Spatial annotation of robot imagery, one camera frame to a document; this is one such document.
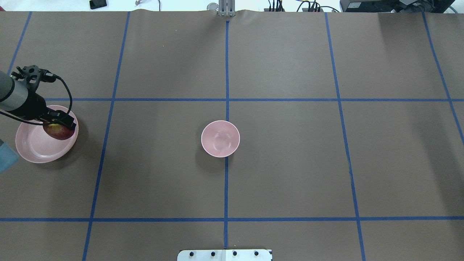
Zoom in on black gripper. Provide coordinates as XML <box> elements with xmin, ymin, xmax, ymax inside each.
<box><xmin>21</xmin><ymin>92</ymin><xmax>77</xmax><ymax>131</ymax></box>

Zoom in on red apple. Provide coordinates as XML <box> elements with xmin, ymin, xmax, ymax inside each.
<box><xmin>42</xmin><ymin>123</ymin><xmax>77</xmax><ymax>140</ymax></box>

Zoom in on pink bowl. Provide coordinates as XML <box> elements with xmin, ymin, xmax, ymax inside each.
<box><xmin>200</xmin><ymin>120</ymin><xmax>241</xmax><ymax>158</ymax></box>

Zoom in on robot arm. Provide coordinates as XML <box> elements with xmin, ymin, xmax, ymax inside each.
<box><xmin>0</xmin><ymin>66</ymin><xmax>79</xmax><ymax>173</ymax></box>

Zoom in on pink plate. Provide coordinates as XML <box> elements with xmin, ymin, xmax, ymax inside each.
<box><xmin>15</xmin><ymin>111</ymin><xmax>79</xmax><ymax>163</ymax></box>

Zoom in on small black square device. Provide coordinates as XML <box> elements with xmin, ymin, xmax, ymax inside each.
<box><xmin>88</xmin><ymin>0</ymin><xmax>107</xmax><ymax>10</ymax></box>

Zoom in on aluminium frame post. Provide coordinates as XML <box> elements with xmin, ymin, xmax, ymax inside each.
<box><xmin>217</xmin><ymin>0</ymin><xmax>236</xmax><ymax>17</ymax></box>

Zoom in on white camera mast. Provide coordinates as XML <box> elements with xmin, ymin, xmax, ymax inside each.
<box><xmin>177</xmin><ymin>249</ymin><xmax>273</xmax><ymax>261</ymax></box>

